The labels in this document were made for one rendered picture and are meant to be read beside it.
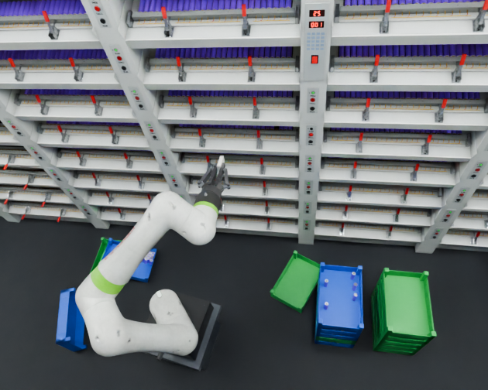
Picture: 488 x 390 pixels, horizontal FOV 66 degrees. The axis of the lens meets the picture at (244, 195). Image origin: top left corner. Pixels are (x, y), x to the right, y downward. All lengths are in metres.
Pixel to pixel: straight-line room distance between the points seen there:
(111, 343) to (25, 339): 1.44
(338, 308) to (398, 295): 0.30
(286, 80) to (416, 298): 1.21
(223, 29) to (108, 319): 1.02
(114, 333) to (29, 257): 1.73
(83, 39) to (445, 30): 1.19
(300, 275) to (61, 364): 1.46
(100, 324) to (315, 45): 1.13
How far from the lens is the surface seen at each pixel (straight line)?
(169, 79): 1.54
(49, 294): 2.76
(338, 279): 2.00
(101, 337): 1.33
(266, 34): 1.34
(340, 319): 1.94
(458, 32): 1.39
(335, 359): 2.23
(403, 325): 1.99
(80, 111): 1.88
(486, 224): 2.33
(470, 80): 1.53
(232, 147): 1.74
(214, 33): 1.38
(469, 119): 1.67
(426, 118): 1.62
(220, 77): 1.49
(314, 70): 1.39
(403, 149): 1.75
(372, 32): 1.34
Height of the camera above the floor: 2.18
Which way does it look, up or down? 55 degrees down
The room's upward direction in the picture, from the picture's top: 11 degrees counter-clockwise
